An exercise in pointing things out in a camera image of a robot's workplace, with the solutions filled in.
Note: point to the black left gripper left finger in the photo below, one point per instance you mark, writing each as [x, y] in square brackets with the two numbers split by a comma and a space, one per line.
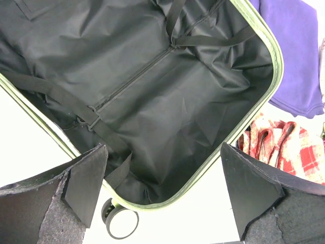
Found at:
[55, 206]

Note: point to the cream printed garment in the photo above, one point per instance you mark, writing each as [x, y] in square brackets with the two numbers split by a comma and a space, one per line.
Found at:
[321, 70]

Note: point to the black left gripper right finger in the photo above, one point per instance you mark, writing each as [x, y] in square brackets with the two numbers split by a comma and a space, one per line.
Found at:
[269, 205]

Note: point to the green hard-shell suitcase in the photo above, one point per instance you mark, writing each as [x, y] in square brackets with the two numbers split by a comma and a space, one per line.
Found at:
[162, 84]

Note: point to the purple garment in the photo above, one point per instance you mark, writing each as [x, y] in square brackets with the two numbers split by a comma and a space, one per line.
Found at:
[295, 26]

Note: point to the red plaid folded shirt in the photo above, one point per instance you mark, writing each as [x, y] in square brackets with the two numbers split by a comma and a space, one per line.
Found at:
[285, 146]

